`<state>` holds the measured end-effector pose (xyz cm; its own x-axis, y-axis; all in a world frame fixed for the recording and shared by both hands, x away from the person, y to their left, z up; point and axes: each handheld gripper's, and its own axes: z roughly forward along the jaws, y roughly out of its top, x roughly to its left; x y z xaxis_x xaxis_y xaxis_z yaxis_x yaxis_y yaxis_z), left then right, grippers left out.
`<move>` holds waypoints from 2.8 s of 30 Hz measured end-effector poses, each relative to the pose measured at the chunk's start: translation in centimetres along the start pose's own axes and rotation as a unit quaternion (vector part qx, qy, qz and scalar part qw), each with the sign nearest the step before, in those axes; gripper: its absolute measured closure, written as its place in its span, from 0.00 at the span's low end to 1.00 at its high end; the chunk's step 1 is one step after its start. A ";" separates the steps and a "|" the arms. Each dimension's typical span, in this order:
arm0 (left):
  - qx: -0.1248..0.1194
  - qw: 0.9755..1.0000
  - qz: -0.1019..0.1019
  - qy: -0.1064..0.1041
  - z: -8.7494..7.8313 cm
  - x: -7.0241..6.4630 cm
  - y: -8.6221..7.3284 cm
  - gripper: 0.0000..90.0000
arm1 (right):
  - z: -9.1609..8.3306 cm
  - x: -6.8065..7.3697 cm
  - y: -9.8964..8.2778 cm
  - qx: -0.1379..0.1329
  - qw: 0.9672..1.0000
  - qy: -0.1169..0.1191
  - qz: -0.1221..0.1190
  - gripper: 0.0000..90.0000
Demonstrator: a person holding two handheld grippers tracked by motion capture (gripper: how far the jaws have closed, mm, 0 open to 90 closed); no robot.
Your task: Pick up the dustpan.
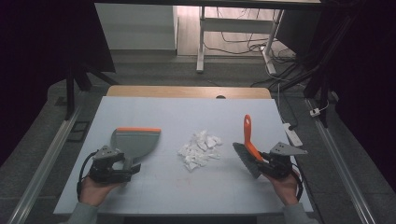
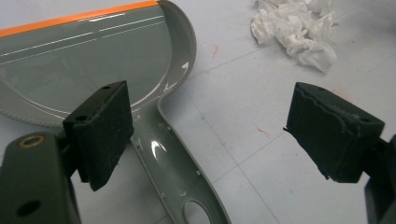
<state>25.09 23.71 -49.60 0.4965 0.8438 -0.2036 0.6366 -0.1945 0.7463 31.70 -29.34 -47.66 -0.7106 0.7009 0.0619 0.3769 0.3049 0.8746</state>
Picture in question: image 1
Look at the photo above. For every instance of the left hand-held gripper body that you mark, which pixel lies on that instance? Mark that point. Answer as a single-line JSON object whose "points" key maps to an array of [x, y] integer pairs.
{"points": [[102, 174]]}

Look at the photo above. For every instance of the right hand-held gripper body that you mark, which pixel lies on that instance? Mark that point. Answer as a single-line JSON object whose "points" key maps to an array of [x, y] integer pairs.
{"points": [[280, 165]]}

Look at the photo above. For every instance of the grey dustpan with orange edge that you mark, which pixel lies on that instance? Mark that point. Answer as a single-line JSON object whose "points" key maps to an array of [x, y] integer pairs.
{"points": [[137, 143]]}

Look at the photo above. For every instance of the pile of white paper scraps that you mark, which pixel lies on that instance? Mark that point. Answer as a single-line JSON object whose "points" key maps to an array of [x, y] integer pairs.
{"points": [[199, 149]]}

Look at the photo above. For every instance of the person's left hand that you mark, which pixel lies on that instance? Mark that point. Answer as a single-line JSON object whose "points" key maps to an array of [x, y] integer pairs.
{"points": [[95, 193]]}

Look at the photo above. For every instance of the person's right hand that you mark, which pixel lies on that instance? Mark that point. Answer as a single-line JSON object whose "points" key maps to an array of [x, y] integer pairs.
{"points": [[286, 189]]}

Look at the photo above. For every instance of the white power strip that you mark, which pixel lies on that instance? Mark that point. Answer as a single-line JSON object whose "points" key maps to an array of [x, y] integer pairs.
{"points": [[292, 135]]}

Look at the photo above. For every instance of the small white adapter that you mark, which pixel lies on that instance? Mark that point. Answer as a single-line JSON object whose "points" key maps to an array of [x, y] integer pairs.
{"points": [[315, 112]]}

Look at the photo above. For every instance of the white board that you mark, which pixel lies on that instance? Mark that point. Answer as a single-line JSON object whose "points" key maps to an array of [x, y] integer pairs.
{"points": [[186, 118]]}

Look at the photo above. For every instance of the black stand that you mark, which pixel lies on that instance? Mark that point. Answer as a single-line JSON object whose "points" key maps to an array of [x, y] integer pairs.
{"points": [[323, 93], [70, 99]]}

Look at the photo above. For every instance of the wooden table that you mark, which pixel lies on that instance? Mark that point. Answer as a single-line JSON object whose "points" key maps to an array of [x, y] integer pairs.
{"points": [[174, 91]]}

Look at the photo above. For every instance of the black curtain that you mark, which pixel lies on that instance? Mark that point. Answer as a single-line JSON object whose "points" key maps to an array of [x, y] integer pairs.
{"points": [[370, 77], [34, 62]]}

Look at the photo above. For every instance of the white cabinet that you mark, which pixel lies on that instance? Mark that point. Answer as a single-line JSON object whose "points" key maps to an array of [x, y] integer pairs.
{"points": [[137, 28]]}

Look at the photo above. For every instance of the aluminium rail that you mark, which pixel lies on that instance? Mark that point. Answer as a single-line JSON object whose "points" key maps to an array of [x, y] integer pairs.
{"points": [[46, 161], [339, 165]]}

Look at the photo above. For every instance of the white desk frame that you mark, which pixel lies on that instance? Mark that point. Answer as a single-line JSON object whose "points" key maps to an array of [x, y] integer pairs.
{"points": [[236, 25]]}

